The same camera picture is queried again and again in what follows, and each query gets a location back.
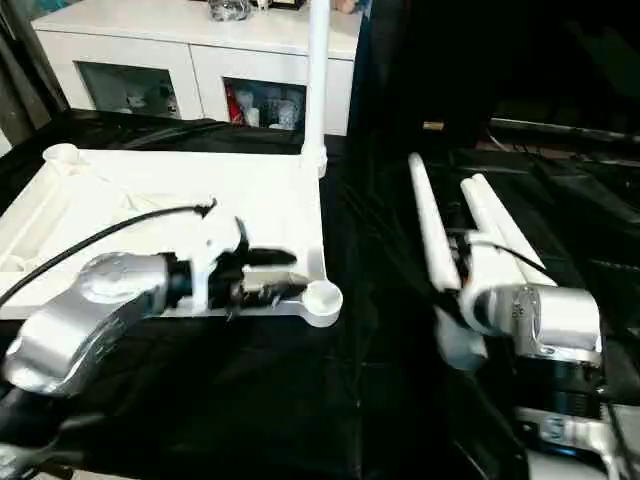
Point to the white plastic table top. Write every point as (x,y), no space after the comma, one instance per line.
(175,190)

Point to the black cabinet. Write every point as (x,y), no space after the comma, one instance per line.
(500,60)

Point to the small gold label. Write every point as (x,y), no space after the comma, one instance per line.
(432,125)

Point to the clear glass ornament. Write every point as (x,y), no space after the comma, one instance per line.
(229,9)

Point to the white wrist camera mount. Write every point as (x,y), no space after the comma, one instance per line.
(490,265)
(220,240)

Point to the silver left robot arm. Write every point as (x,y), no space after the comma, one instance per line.
(75,325)

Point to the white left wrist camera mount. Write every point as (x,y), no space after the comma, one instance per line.
(220,240)

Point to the grey curtain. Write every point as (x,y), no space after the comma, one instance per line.
(25,65)

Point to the black work mat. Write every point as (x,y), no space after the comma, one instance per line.
(300,400)

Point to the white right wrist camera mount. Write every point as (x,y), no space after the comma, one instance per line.
(490,265)

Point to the red bottle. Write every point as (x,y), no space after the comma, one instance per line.
(232,102)

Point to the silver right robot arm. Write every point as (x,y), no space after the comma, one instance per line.
(565,320)

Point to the white plastic table leg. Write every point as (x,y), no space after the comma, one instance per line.
(480,205)
(505,220)
(432,225)
(316,75)

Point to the white glass-door cabinet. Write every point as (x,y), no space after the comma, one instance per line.
(200,35)

